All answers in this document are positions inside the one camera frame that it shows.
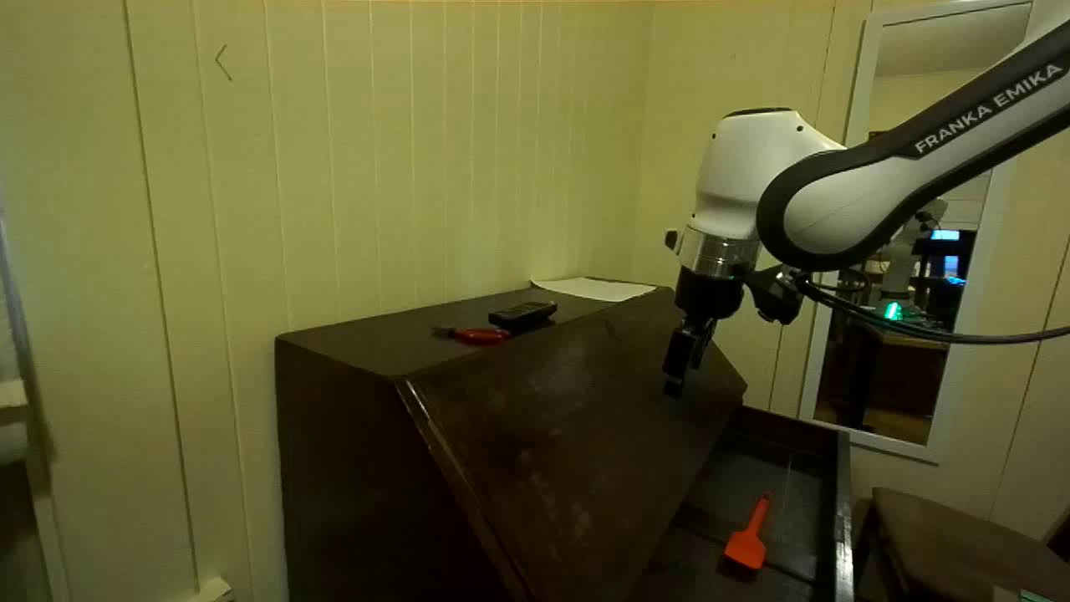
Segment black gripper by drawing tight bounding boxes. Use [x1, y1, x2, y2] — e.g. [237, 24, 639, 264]
[663, 264, 749, 403]

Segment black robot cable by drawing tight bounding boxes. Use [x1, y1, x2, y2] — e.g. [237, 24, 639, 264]
[787, 271, 1070, 349]

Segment black rectangular device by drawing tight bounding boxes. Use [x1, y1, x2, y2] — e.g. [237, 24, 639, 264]
[486, 299, 562, 331]

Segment red handled pliers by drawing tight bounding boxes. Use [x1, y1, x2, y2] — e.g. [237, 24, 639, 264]
[435, 321, 515, 349]

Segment white paper sheet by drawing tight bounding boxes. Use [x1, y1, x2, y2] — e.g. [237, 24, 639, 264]
[529, 275, 660, 308]

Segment dark wooden slant desk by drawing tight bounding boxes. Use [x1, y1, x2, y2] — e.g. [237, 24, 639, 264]
[276, 280, 862, 602]

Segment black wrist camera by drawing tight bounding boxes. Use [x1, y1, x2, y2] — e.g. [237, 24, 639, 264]
[744, 264, 809, 329]

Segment white framed window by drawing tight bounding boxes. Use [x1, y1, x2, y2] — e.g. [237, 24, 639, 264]
[795, 0, 1042, 461]

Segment orange plastic scraper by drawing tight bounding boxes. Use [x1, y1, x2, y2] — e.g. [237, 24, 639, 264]
[719, 491, 775, 575]

